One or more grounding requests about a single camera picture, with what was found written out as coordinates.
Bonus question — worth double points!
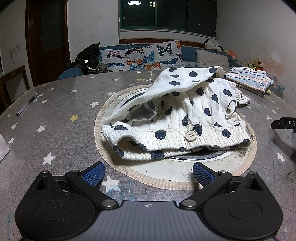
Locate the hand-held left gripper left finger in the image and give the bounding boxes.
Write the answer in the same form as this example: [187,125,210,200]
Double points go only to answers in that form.
[32,162,118,210]

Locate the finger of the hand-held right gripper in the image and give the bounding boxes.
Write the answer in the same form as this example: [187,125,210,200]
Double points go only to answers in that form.
[272,118,296,128]

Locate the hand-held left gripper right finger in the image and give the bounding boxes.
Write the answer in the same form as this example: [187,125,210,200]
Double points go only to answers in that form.
[179,162,264,210]

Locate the white polka dot pants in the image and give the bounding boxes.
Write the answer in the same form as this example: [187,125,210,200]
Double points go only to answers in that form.
[100,66,252,161]

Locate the striped folded clothes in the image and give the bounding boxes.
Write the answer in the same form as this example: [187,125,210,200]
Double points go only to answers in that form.
[225,67,274,97]

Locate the clear plastic box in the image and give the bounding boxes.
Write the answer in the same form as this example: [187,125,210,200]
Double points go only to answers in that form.
[266,71,286,96]

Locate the grey star print tablecloth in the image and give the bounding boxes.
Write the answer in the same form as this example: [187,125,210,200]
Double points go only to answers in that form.
[0,70,296,241]

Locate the orange and yellow toys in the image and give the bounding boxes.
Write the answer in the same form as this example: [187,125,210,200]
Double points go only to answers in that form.
[248,61,264,71]

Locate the red plush toy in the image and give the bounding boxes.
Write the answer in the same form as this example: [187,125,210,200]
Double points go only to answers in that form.
[222,47,237,58]

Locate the white paper sheet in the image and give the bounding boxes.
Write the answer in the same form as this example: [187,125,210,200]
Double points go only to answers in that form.
[0,134,11,163]

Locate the black pen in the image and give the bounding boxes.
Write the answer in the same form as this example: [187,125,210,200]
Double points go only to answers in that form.
[16,93,39,117]

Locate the grey cushion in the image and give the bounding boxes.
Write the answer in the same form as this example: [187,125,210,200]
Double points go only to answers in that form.
[196,49,230,68]

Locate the black and white plush toy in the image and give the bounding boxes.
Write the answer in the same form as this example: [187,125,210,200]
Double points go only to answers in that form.
[203,39,223,52]

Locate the black bag on sofa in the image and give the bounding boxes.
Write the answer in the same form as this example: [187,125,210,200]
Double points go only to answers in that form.
[64,42,108,75]

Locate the blue sofa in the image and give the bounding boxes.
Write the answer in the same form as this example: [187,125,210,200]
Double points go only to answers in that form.
[57,44,255,80]

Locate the butterfly print sofa cover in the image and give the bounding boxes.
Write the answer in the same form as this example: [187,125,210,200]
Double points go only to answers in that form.
[99,40,185,72]

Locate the wooden side table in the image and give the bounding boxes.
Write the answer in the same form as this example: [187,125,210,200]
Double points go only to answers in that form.
[0,65,30,109]

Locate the wooden sofa backrest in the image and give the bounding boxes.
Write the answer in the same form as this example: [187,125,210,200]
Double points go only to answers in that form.
[119,38,206,49]

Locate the dark wooden door with glass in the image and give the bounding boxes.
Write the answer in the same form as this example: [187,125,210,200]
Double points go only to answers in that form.
[25,0,71,87]

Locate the dark window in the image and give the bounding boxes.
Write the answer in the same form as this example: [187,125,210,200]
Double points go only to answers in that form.
[118,0,218,37]

